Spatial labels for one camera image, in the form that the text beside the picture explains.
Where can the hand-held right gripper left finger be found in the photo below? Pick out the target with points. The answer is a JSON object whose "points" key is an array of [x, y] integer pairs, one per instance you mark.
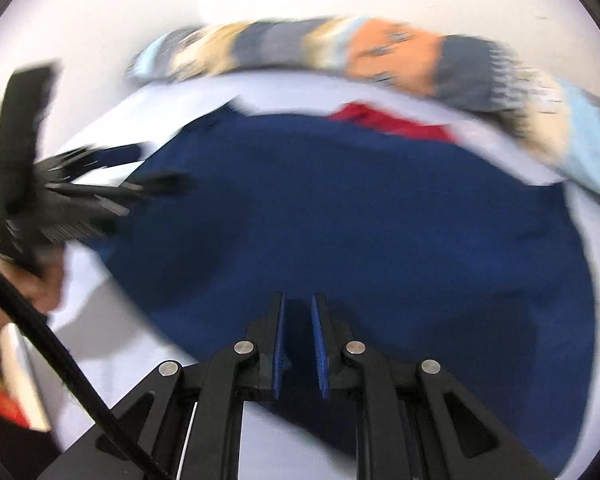
{"points": [[280, 355]]}

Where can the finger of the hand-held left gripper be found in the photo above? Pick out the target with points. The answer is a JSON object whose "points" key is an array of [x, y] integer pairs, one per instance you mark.
{"points": [[105, 156], [155, 184]]}

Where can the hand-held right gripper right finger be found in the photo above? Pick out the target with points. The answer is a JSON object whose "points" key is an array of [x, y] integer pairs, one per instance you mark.
{"points": [[321, 355]]}

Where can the navy blue jacket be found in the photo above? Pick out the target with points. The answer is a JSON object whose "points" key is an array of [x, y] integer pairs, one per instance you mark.
{"points": [[355, 210]]}

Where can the rolled patchwork quilt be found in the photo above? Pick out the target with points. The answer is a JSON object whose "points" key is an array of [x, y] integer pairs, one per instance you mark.
{"points": [[390, 50]]}

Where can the person's left hand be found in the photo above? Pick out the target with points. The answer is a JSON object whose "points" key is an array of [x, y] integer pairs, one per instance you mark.
{"points": [[35, 285]]}

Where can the light blue cloud-print bed sheet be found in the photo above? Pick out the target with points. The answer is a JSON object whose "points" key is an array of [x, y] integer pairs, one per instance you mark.
{"points": [[290, 91]]}

